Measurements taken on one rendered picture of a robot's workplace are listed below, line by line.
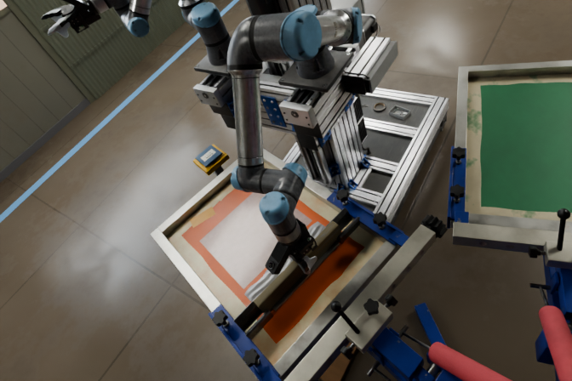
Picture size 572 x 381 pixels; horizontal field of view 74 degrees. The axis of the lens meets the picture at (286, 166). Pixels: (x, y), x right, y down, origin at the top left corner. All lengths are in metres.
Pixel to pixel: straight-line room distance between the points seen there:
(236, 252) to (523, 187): 1.00
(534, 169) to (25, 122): 4.58
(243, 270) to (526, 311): 1.45
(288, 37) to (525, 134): 0.99
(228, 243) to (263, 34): 0.81
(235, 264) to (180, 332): 1.23
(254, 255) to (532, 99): 1.21
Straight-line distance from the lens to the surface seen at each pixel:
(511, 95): 1.77
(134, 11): 1.67
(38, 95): 4.95
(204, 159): 1.81
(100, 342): 2.92
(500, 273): 2.36
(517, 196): 1.44
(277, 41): 0.97
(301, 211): 1.45
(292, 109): 1.46
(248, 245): 1.45
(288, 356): 1.21
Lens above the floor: 2.11
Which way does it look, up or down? 46 degrees down
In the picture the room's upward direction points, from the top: 24 degrees counter-clockwise
